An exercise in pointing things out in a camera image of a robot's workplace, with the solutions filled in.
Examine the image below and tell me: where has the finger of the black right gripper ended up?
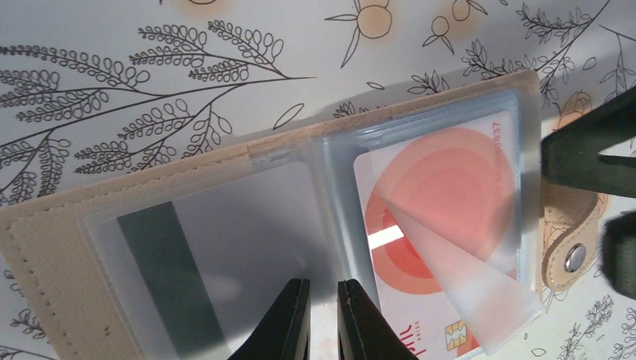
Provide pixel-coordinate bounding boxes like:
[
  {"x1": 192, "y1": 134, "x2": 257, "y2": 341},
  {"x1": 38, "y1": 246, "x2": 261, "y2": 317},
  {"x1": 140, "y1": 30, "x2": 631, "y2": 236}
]
[
  {"x1": 601, "y1": 211, "x2": 635, "y2": 299},
  {"x1": 541, "y1": 88, "x2": 635, "y2": 198}
]

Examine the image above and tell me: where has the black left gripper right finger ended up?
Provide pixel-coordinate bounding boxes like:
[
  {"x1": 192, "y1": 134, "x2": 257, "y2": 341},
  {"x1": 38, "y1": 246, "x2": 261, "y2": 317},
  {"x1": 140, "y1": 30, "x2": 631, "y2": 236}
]
[{"x1": 337, "y1": 279, "x2": 416, "y2": 360}]

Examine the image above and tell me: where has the white red credit card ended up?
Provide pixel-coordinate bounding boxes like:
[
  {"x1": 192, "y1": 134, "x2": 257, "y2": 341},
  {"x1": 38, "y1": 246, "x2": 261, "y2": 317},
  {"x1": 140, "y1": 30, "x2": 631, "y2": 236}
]
[
  {"x1": 353, "y1": 111, "x2": 520, "y2": 359},
  {"x1": 92, "y1": 161, "x2": 335, "y2": 359}
]

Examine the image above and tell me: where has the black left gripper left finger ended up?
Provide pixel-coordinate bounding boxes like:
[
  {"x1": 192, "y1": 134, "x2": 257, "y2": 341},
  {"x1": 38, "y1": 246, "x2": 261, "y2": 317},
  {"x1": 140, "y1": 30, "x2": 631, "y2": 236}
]
[{"x1": 229, "y1": 278, "x2": 311, "y2": 360}]

